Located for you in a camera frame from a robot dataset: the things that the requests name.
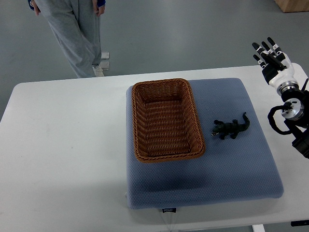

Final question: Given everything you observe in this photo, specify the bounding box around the person in grey trousers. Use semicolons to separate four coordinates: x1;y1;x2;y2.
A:
28;0;106;78

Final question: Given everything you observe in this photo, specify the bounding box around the white table leg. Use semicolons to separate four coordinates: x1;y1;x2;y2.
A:
252;224;265;232

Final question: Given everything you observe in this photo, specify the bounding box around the wooden box corner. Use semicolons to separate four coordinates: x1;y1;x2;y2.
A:
275;0;309;13

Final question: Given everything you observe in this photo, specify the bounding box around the metal floor plate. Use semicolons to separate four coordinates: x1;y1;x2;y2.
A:
101;52;110;60
100;60;110;71

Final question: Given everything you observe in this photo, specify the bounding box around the black table control panel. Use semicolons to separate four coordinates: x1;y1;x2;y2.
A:
291;219;309;227

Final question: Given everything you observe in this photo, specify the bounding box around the blue grey foam cushion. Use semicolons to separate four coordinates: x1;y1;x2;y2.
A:
126;78;284;209

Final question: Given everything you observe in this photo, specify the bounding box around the black cushion label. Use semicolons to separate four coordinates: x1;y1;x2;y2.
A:
162;208;177;213

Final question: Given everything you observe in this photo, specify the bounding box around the brown wicker basket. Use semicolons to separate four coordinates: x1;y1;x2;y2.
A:
131;78;206;163

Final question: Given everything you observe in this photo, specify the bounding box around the lower metal floor plate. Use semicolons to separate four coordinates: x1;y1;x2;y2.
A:
100;60;110;71

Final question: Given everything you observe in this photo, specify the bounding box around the dark toy crocodile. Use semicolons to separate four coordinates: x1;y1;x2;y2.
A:
211;112;250;140

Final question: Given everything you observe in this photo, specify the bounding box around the upper metal floor plate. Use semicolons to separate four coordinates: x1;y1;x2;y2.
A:
101;52;110;60

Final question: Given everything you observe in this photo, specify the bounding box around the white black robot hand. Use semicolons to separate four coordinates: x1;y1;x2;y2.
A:
252;37;298;91

